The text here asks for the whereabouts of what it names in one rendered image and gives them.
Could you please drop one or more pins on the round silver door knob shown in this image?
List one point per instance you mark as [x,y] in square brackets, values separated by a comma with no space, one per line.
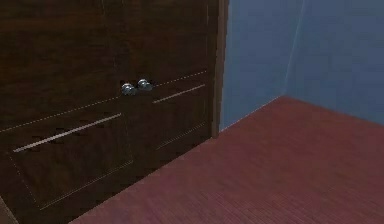
[144,85]
[128,89]

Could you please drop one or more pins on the dark brown wooden door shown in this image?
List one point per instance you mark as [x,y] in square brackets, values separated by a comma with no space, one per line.
[83,50]

